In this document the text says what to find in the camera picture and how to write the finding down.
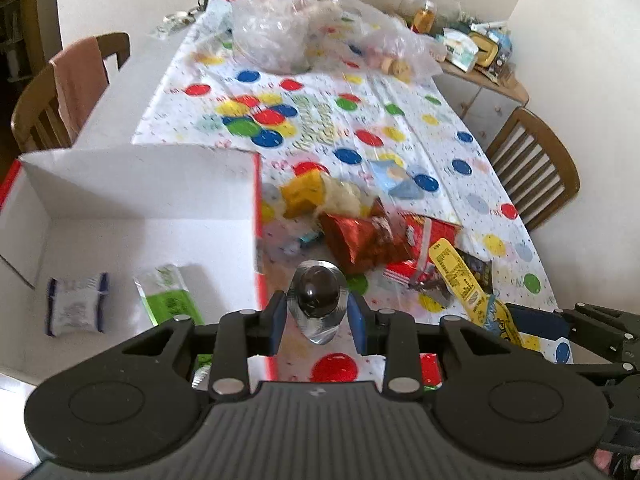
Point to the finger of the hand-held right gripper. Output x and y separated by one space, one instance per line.
542 324
612 371

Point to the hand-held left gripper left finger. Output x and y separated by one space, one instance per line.
277 325

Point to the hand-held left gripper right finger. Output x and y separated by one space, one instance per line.
357 325

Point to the silver chocolate ball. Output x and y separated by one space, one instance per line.
317 290

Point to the yellow label snack packet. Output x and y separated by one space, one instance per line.
455 272

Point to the yellow clear popcorn packet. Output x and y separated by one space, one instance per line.
305 192

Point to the blue cupcake snack packet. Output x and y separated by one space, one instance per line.
395 180

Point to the white cardboard box red outside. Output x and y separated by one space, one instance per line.
125 185

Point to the shiny red snack bag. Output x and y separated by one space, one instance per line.
355 240

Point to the small red snack packet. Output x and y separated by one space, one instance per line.
431 370

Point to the dark printed snack packet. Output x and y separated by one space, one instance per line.
475 270

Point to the small blue wrapped candy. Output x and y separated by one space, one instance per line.
307 239

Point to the green snack packet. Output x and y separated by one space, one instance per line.
170 300

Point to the red white snack packet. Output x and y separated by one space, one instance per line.
425 232

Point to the wooden slat chair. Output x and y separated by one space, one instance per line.
560 170

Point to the balloon print tablecloth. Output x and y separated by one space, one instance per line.
400 130

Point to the blue white snack packet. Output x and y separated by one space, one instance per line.
75 305

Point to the wooden cabinet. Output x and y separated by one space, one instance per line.
480 105

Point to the yellow black container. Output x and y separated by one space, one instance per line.
485 50

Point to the clear plastic bag with cookies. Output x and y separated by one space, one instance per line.
395 45

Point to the white green tissue pack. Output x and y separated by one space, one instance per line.
460 50

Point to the large clear plastic bag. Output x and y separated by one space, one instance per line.
270 30

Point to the pink towel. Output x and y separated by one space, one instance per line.
80 80

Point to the glass jar amber contents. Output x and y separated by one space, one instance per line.
425 17

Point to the wooden chair with towel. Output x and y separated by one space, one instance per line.
30 115

